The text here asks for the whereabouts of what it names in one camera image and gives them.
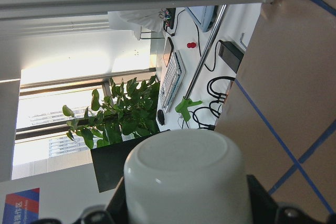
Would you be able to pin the green plastic clamp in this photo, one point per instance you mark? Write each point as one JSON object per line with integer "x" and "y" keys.
{"x": 183, "y": 107}

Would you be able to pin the white plastic cup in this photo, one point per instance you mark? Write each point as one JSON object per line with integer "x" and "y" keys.
{"x": 187, "y": 176}

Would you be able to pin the black computer mouse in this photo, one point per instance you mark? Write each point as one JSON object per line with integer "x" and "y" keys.
{"x": 160, "y": 117}

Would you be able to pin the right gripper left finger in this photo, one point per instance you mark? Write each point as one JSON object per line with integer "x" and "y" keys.
{"x": 117, "y": 206}

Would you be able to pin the black power adapter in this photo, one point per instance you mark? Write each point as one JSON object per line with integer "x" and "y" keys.
{"x": 231, "y": 54}

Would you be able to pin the black monitor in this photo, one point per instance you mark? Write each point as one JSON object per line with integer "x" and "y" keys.
{"x": 108, "y": 162}

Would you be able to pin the red small object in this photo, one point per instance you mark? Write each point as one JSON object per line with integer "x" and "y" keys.
{"x": 191, "y": 45}

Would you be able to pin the white keyboard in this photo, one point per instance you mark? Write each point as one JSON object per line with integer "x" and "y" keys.
{"x": 172, "y": 80}

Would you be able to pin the metal rod stand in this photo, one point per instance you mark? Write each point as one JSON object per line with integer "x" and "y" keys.
{"x": 206, "y": 50}

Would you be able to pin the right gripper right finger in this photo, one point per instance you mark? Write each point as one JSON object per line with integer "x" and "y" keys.
{"x": 264, "y": 208}

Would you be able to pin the green potted plant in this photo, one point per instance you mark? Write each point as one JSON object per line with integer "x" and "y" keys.
{"x": 129, "y": 110}

